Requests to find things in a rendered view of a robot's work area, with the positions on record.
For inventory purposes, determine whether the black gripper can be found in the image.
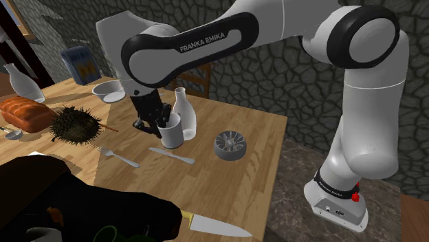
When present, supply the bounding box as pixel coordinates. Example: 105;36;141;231
129;88;173;140

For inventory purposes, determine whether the green cup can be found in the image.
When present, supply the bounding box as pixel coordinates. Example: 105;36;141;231
92;224;127;242

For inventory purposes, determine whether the wooden chair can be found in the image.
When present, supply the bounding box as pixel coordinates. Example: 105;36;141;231
170;61;214;100

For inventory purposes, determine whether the small white bottle vase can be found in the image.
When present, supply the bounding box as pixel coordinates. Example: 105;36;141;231
172;87;198;141

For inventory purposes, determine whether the brown marble robot stand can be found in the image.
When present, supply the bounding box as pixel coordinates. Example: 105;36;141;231
263;137;403;242

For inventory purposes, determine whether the large white bottle vase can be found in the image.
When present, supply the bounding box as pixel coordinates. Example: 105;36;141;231
3;62;46;104

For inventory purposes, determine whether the blue box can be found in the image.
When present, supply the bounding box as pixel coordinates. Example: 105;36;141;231
60;45;102;87

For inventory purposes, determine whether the white cup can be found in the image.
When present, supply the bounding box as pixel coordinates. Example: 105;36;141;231
156;113;186;150

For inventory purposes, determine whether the black bulky object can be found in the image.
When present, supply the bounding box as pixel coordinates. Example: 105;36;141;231
0;154;184;242

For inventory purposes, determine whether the white bowl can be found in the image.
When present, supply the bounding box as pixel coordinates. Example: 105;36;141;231
91;80;127;104

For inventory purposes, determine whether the brown bread loaf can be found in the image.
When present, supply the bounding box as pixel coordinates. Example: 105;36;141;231
0;96;58;134

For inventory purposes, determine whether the yellow-handled kitchen knife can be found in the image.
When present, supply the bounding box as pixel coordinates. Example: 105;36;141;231
180;210;254;239

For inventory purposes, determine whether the wooden table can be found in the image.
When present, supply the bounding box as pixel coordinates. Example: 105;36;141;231
0;76;289;242

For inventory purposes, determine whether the dark spiky brush wooden handle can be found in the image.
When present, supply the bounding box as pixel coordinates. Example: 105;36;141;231
49;105;119;146

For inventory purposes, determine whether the wooden framed window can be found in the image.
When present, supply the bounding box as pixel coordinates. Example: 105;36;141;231
5;0;37;43

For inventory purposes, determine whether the silver fork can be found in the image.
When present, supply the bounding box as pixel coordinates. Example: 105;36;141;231
96;145;141;168

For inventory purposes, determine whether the silver spoon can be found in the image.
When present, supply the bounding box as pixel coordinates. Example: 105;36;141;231
0;126;24;141

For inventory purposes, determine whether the silver butter knife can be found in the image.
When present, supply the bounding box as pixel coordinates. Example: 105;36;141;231
148;146;196;165

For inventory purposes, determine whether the grey round apple slicer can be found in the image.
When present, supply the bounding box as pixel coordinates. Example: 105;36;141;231
213;130;248;162

